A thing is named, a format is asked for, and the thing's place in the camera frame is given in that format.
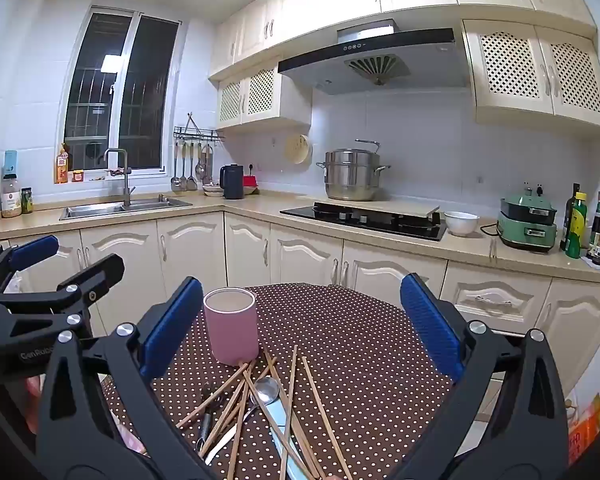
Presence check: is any pink cup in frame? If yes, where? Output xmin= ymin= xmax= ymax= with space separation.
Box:
xmin=203 ymin=287 xmax=259 ymax=366

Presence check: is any white bowl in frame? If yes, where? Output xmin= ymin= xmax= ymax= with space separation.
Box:
xmin=444 ymin=211 xmax=480 ymax=237

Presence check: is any black electric kettle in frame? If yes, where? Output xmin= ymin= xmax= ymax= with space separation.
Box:
xmin=219 ymin=164 xmax=245 ymax=200

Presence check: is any orange label bottle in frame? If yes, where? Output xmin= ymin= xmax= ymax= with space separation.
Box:
xmin=55 ymin=143 xmax=71 ymax=184

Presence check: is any cream lattice door cabinet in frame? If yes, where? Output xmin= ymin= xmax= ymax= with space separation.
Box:
xmin=462 ymin=19 xmax=600 ymax=133
xmin=208 ymin=57 xmax=313 ymax=133

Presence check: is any stainless steel sink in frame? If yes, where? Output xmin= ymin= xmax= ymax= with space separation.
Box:
xmin=59 ymin=195 xmax=193 ymax=222

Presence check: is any black range hood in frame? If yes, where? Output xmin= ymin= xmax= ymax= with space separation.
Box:
xmin=277 ymin=19 xmax=471 ymax=96

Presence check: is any dark sauce bottle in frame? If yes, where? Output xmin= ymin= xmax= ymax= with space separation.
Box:
xmin=589 ymin=191 xmax=600 ymax=263

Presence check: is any orange packet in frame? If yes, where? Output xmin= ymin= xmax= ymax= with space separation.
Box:
xmin=567 ymin=392 xmax=600 ymax=466

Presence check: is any light blue utensil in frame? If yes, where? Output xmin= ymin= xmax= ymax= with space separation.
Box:
xmin=260 ymin=400 xmax=321 ymax=480

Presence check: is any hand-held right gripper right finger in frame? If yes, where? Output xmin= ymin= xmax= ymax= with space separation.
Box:
xmin=380 ymin=273 xmax=570 ymax=480

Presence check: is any stainless steel steamer pot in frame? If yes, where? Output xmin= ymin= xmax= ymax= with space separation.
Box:
xmin=316 ymin=140 xmax=392 ymax=202

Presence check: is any green bottle yellow cap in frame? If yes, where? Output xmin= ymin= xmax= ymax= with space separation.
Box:
xmin=566 ymin=192 xmax=588 ymax=259

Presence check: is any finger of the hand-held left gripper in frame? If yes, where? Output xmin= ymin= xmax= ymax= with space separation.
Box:
xmin=0 ymin=253 xmax=126 ymax=333
xmin=0 ymin=234 xmax=61 ymax=297

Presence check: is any kitchen window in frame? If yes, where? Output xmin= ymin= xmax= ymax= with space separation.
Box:
xmin=57 ymin=5 xmax=181 ymax=173

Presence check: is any wall utensil rack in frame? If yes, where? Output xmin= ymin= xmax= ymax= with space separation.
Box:
xmin=172 ymin=112 xmax=226 ymax=143

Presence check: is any dark glass oil bottle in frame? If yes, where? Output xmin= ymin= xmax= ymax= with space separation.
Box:
xmin=560 ymin=183 xmax=581 ymax=252

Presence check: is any beige kitchen countertop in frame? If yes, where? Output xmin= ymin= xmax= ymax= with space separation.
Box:
xmin=0 ymin=191 xmax=600 ymax=286

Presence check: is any brown polka dot tablecloth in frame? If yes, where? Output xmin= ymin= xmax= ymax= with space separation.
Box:
xmin=100 ymin=282 xmax=456 ymax=480

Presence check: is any round cream perforated plate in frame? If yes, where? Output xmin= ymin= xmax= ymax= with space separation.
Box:
xmin=285 ymin=133 xmax=313 ymax=165

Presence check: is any metal spoon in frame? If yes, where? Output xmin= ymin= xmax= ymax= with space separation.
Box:
xmin=205 ymin=376 xmax=282 ymax=465

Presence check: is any green electric cooker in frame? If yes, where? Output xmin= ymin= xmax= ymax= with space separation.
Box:
xmin=495 ymin=186 xmax=560 ymax=253

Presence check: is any black handled metal utensil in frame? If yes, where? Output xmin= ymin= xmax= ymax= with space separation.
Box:
xmin=195 ymin=381 xmax=221 ymax=452

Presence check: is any bunch of wooden chopsticks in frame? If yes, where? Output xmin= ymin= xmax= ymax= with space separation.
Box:
xmin=176 ymin=345 xmax=353 ymax=480

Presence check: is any black glass cooktop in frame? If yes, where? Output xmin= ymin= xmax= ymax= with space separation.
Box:
xmin=280 ymin=201 xmax=448 ymax=242

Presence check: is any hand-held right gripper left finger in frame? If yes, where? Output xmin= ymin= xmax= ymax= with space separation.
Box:
xmin=36 ymin=276 xmax=216 ymax=480

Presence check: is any steel kitchen faucet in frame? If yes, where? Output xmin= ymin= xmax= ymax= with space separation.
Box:
xmin=103 ymin=148 xmax=137 ymax=208

